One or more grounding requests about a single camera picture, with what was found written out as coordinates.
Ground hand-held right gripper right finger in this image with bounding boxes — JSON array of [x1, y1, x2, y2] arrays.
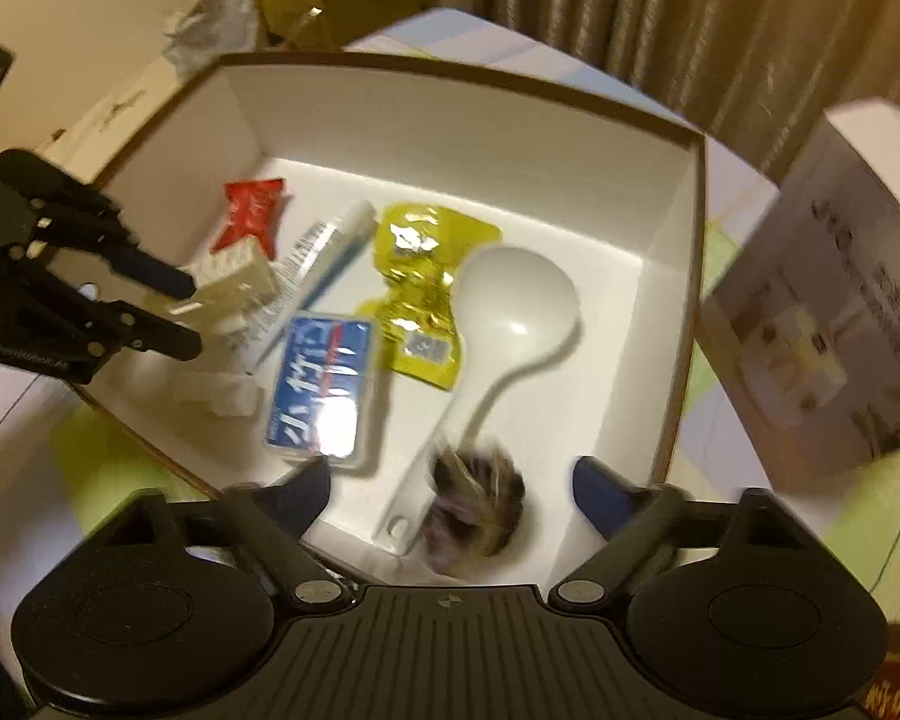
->
[[547, 456, 790, 608]]

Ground white ribbed plastic clip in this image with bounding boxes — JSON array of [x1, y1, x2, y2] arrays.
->
[[169, 236, 278, 336]]

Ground brown cardboard box white inside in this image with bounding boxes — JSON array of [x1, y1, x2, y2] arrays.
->
[[67, 51, 710, 590]]

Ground white squeeze tube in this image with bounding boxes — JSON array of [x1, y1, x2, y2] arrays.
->
[[244, 199, 377, 374]]

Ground crumpled white plastic bag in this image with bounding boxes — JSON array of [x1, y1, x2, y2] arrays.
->
[[163, 0, 260, 77]]

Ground dark fuzzy ball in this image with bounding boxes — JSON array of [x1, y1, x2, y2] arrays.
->
[[420, 442, 530, 565]]

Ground blue tissue packet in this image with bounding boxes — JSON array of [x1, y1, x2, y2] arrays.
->
[[264, 311, 385, 467]]

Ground white plastic spoon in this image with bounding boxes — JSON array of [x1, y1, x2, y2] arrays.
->
[[373, 246, 580, 556]]

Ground red snack packet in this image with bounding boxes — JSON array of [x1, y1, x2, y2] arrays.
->
[[210, 176, 290, 256]]

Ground translucent plastic piece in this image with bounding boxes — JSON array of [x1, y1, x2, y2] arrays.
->
[[169, 369, 262, 418]]

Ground yellow foil packet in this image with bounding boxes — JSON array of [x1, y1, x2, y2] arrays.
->
[[356, 202, 503, 391]]

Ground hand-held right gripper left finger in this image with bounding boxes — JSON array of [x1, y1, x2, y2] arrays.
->
[[131, 457, 353, 612]]

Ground beige curtain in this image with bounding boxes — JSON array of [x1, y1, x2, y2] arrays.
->
[[487, 0, 900, 182]]

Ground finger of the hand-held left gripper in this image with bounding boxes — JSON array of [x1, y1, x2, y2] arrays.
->
[[0, 148, 197, 299], [22, 266, 203, 365]]

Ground white printed carton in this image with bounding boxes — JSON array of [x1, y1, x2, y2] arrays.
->
[[701, 99, 900, 479]]

